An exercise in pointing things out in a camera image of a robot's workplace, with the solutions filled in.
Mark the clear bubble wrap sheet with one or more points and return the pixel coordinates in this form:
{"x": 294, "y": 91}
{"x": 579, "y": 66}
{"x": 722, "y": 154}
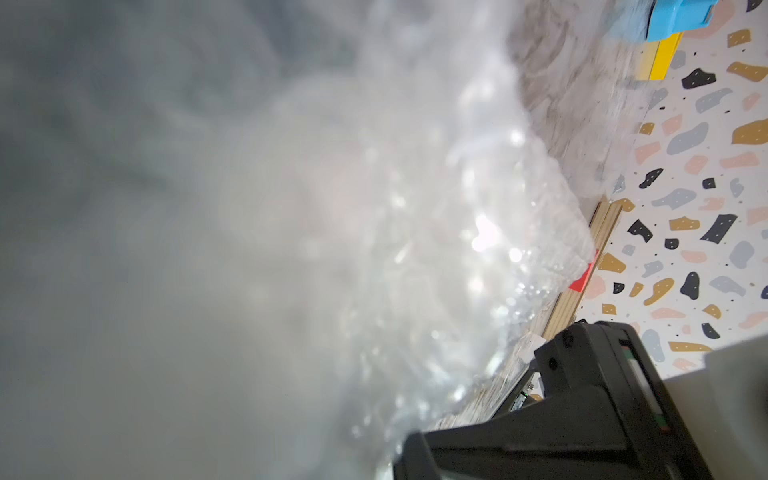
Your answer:
{"x": 269, "y": 239}

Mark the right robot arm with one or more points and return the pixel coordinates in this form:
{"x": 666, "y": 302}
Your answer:
{"x": 607, "y": 414}

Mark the red plastic piece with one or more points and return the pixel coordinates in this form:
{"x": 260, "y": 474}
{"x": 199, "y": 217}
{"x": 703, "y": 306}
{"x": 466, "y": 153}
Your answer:
{"x": 580, "y": 284}

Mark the blue toy car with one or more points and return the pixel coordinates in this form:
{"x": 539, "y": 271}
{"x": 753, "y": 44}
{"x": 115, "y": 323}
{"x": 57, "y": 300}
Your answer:
{"x": 649, "y": 21}

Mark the yellow triangular plastic piece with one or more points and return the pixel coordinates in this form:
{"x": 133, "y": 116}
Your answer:
{"x": 656, "y": 58}

